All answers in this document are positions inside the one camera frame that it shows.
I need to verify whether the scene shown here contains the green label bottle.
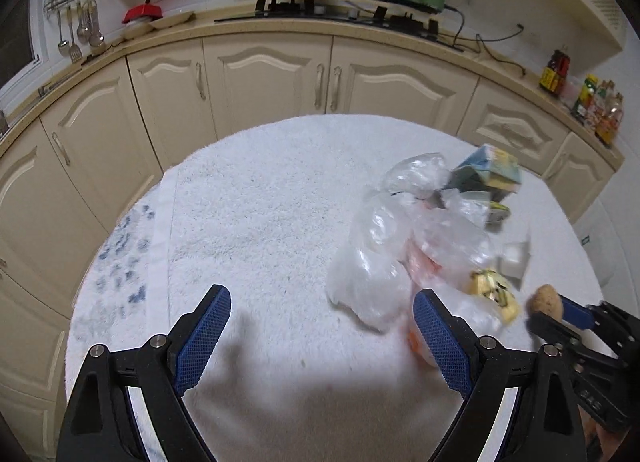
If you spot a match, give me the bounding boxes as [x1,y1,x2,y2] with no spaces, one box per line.
[572,74,599,122]

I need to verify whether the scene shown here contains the plastic bag with orange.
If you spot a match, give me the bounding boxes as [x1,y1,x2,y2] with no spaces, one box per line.
[405,209,503,335]

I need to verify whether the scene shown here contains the dark sauce bottle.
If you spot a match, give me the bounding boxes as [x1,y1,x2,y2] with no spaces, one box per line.
[538,48,570,97]

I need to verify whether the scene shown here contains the black gas stove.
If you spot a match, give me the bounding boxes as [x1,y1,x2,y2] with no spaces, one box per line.
[216,0,463,52]

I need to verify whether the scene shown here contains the crumpled clear plastic bag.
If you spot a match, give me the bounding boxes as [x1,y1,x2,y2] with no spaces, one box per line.
[326,191,411,333]

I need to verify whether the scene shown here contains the utensil hanging rack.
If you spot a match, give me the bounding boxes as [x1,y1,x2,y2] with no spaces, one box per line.
[42,0,106,64]

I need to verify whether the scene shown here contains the cream kitchen cabinets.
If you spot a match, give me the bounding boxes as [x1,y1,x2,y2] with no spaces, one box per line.
[1,20,615,460]

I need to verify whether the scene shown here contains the black power cable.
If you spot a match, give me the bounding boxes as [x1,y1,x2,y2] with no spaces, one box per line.
[444,4,526,76]

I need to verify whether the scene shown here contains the brown walnut cookie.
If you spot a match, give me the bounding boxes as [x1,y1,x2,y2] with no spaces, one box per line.
[527,285,564,321]

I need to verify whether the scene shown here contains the small white cup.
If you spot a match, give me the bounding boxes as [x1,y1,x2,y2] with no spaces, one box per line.
[499,241,530,280]

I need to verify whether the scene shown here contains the yellow noodle packet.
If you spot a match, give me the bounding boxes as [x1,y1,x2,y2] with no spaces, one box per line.
[468,268,520,325]

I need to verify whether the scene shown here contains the blue green carton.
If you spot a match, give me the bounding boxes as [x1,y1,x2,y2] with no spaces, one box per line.
[446,144,522,228]

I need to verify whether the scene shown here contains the red pot lid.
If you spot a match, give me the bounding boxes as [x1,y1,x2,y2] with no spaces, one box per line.
[122,0,163,25]

